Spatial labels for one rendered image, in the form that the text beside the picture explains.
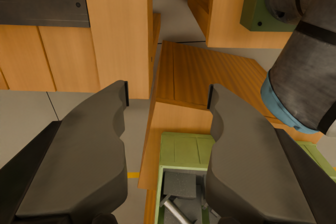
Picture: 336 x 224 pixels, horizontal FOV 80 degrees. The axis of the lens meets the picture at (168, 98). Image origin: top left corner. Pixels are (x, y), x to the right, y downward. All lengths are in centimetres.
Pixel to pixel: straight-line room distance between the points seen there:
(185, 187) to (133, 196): 180
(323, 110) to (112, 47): 45
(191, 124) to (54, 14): 56
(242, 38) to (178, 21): 87
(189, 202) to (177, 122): 34
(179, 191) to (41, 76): 63
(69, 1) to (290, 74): 47
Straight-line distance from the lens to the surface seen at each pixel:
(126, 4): 51
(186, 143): 77
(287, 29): 55
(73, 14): 55
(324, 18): 35
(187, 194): 88
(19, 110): 215
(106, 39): 54
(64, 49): 61
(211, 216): 94
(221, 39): 59
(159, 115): 76
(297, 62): 35
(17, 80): 73
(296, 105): 36
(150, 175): 101
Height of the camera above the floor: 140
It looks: 58 degrees down
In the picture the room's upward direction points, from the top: 179 degrees counter-clockwise
